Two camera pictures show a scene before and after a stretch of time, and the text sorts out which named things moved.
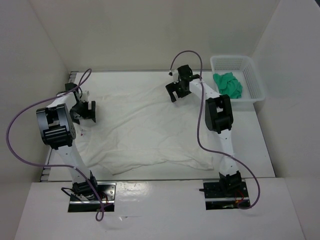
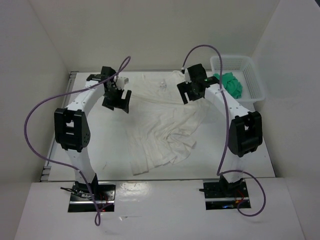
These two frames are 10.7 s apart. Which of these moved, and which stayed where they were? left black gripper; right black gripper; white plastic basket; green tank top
Moved: right black gripper; left black gripper
Stayed: green tank top; white plastic basket
